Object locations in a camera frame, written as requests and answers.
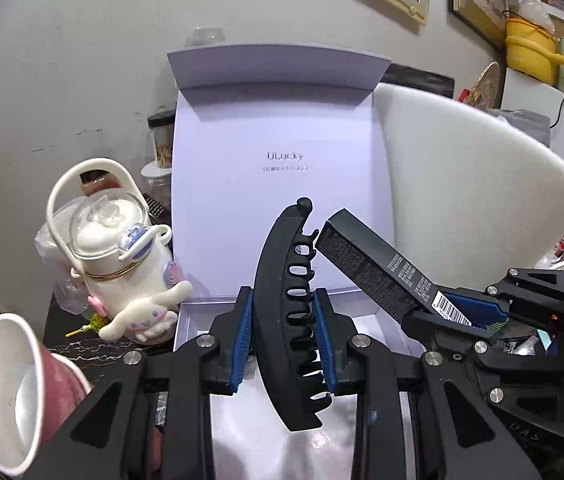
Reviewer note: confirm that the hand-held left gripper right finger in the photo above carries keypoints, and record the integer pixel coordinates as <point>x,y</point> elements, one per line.
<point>323,342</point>

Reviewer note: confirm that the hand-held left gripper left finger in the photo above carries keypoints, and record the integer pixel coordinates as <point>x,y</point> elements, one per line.
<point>243,342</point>

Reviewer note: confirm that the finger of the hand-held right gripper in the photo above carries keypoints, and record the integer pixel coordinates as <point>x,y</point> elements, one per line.
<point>441,332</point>
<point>481,312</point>

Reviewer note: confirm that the black claw hair clip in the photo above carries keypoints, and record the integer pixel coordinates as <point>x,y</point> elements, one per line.
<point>274,310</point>

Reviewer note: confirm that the black cosmetic box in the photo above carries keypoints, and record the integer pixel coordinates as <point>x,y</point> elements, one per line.
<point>371,260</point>

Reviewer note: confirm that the lavender gift box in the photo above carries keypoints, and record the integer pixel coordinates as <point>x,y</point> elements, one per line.
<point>262,200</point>

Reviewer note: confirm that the white puppy figure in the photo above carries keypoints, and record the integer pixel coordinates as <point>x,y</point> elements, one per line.
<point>147,317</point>

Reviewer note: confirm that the white foam board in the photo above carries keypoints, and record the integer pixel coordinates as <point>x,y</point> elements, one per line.
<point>461,170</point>

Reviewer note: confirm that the yellow green pick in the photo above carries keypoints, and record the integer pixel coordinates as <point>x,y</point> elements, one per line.
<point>87,326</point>

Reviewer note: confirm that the white kettle-shaped bottle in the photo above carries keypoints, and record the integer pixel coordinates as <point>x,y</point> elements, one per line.
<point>107,245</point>

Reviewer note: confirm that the clear jar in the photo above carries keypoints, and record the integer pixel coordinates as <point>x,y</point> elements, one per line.
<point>157,185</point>

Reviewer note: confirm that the clear plastic bag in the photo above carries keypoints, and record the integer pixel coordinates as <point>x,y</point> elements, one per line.
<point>59,270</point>

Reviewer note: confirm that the glass jar black lid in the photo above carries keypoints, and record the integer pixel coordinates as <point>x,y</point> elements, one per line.
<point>162,140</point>

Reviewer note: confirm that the woven coaster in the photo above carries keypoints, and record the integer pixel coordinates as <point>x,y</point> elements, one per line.
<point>486,85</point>

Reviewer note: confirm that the black slate board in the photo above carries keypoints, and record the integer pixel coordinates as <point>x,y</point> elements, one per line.
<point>424,79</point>

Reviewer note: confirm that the yellow pot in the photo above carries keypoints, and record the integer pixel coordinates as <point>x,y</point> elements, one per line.
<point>531,55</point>

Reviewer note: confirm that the clear plastic cup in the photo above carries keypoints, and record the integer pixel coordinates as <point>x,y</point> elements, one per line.
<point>208,37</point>

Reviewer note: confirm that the dark framed picture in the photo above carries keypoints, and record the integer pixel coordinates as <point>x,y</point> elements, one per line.
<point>479,0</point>

